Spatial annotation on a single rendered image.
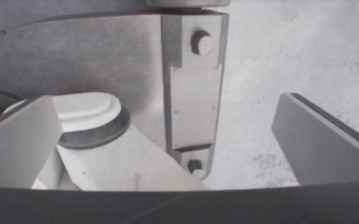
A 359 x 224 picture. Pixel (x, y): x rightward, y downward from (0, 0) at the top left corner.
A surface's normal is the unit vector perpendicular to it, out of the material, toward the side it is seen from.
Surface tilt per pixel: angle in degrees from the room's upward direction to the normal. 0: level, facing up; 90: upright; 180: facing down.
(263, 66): 0
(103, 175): 90
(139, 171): 90
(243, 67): 0
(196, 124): 0
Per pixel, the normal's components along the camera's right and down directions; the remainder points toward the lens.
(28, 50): 0.21, 0.51
